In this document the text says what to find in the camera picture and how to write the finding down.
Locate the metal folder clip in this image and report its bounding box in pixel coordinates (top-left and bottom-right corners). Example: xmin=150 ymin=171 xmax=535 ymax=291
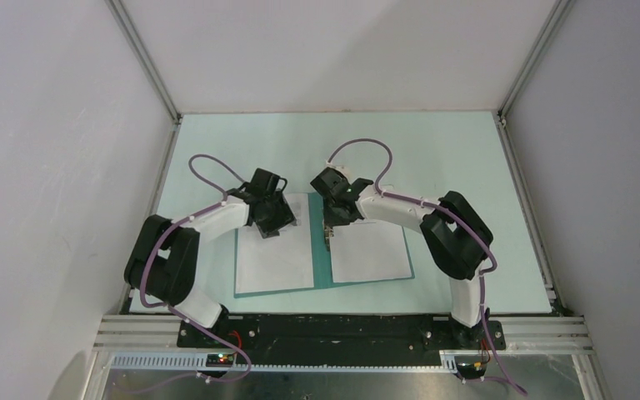
xmin=323 ymin=223 xmax=334 ymax=252

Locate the printed white paper sheet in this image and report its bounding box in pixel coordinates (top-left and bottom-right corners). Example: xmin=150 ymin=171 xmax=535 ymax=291
xmin=234 ymin=193 xmax=315 ymax=298

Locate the white paper sheet stack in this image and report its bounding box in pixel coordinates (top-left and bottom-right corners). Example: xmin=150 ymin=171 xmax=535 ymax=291
xmin=329 ymin=220 xmax=414 ymax=283

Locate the teal plastic folder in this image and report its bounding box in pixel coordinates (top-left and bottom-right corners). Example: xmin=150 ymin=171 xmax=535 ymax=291
xmin=234 ymin=192 xmax=416 ymax=300

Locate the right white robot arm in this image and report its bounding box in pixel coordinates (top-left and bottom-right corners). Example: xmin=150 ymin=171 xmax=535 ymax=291
xmin=311 ymin=167 xmax=496 ymax=348

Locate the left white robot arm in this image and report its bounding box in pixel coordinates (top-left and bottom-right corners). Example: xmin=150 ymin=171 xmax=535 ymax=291
xmin=123 ymin=168 xmax=296 ymax=347

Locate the left controller board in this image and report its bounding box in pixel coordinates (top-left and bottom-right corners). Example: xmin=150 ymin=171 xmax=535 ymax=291
xmin=205 ymin=353 xmax=236 ymax=368

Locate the controller board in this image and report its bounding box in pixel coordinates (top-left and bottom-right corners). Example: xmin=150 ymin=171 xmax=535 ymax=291
xmin=205 ymin=353 xmax=236 ymax=368
xmin=455 ymin=362 xmax=488 ymax=380

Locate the right controller board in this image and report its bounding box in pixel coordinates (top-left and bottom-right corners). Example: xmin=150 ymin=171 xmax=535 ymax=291
xmin=455 ymin=362 xmax=488 ymax=380

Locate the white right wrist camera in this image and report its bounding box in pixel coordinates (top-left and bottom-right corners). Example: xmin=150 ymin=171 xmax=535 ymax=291
xmin=325 ymin=161 xmax=349 ymax=175

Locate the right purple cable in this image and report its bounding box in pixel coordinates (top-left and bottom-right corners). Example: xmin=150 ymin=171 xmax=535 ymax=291
xmin=326 ymin=138 xmax=528 ymax=397

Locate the aluminium front frame rail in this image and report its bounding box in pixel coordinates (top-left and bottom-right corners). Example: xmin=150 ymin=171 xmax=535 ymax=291
xmin=92 ymin=314 xmax=595 ymax=356

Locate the aluminium frame left post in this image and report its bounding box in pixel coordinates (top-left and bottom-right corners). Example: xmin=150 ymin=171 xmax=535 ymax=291
xmin=104 ymin=0 xmax=182 ymax=124

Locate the aluminium frame post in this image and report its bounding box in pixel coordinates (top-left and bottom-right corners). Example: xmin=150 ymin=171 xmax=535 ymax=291
xmin=497 ymin=0 xmax=575 ymax=120
xmin=104 ymin=0 xmax=182 ymax=124

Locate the aluminium frame right post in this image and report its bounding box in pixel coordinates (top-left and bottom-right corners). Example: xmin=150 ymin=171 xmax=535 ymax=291
xmin=497 ymin=0 xmax=575 ymax=120

